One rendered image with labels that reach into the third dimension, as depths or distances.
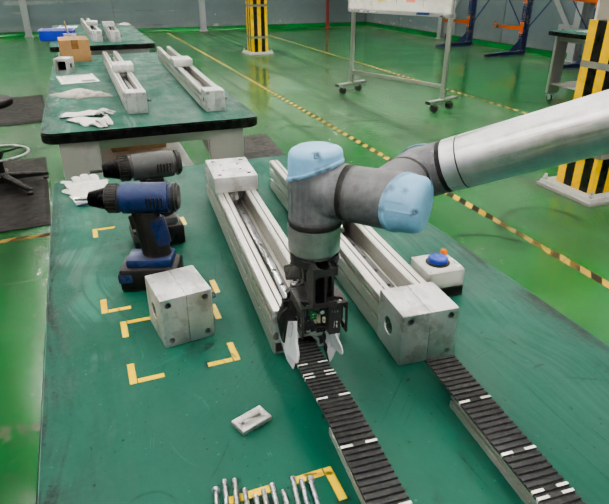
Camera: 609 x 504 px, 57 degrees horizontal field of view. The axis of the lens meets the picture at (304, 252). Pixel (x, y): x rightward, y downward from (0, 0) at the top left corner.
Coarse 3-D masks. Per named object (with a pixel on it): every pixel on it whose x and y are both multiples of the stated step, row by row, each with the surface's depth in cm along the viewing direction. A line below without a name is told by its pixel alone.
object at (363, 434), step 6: (348, 432) 74; (354, 432) 74; (360, 432) 74; (366, 432) 74; (372, 432) 74; (336, 438) 73; (342, 438) 73; (348, 438) 73; (354, 438) 73; (360, 438) 73; (366, 438) 73; (372, 438) 73; (342, 444) 72
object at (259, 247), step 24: (216, 216) 148; (240, 216) 135; (264, 216) 127; (240, 240) 115; (264, 240) 125; (240, 264) 118; (264, 264) 106; (264, 288) 98; (264, 312) 98; (312, 336) 96
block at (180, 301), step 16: (160, 272) 101; (176, 272) 101; (192, 272) 101; (160, 288) 96; (176, 288) 96; (192, 288) 96; (208, 288) 96; (160, 304) 92; (176, 304) 94; (192, 304) 95; (208, 304) 97; (160, 320) 95; (176, 320) 95; (192, 320) 96; (208, 320) 98; (160, 336) 98; (176, 336) 96; (192, 336) 98
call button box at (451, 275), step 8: (416, 256) 114; (424, 256) 114; (448, 256) 114; (416, 264) 112; (424, 264) 111; (432, 264) 111; (448, 264) 111; (456, 264) 111; (424, 272) 109; (432, 272) 108; (440, 272) 108; (448, 272) 109; (456, 272) 109; (464, 272) 110; (432, 280) 108; (440, 280) 109; (448, 280) 110; (456, 280) 110; (440, 288) 110; (448, 288) 111; (456, 288) 111; (448, 296) 111
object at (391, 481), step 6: (390, 474) 68; (366, 480) 67; (372, 480) 67; (378, 480) 67; (384, 480) 67; (390, 480) 67; (396, 480) 67; (360, 486) 66; (366, 486) 66; (372, 486) 66; (378, 486) 66; (384, 486) 66; (390, 486) 66; (396, 486) 66; (360, 492) 66; (366, 492) 66; (372, 492) 66
